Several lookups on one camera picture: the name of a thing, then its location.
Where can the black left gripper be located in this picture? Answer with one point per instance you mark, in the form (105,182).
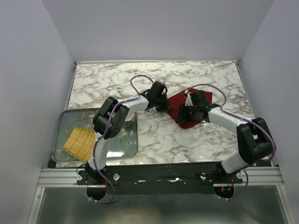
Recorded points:
(165,107)

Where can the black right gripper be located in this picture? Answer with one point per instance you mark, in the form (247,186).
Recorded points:
(182,117)

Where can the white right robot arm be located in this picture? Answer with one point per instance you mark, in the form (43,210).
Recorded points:
(253,136)

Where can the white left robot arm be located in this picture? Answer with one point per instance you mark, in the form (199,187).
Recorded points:
(111,117)

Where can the white cup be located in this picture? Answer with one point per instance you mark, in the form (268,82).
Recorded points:
(129,121)

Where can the floral metal tray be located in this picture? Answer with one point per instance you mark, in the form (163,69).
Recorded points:
(125,144)

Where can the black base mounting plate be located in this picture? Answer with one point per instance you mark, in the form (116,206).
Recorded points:
(157,179)

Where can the yellow woven coaster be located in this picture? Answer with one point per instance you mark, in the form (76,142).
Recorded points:
(80,144)

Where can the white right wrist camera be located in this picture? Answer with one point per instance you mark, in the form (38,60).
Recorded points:
(188,100)

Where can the aluminium frame rail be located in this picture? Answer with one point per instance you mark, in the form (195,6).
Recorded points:
(67,177)

